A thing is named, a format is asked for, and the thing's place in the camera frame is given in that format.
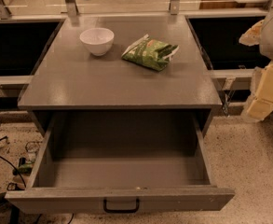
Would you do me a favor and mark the black top drawer handle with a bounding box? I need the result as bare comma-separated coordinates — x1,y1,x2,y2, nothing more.
102,199,140,214

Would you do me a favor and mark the green snack bag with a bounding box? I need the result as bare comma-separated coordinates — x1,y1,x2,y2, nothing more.
121,35,179,72

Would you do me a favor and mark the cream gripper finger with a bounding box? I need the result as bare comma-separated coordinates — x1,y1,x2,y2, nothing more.
247,98,273,120

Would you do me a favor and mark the grey top drawer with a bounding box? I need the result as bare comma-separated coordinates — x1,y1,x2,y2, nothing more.
7,110,235,214

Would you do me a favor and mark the metal railing frame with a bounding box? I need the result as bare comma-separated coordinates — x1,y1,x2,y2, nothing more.
0,0,273,113

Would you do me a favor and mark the white ceramic bowl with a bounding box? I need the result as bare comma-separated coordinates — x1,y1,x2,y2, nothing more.
79,28,115,56

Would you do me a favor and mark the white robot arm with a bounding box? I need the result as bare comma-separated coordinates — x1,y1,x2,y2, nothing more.
239,3,273,122

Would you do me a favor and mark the glass jar on floor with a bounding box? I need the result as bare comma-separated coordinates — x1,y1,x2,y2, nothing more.
25,141,42,163

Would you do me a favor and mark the grey cabinet with top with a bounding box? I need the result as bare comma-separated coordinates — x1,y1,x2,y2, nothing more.
17,15,223,138

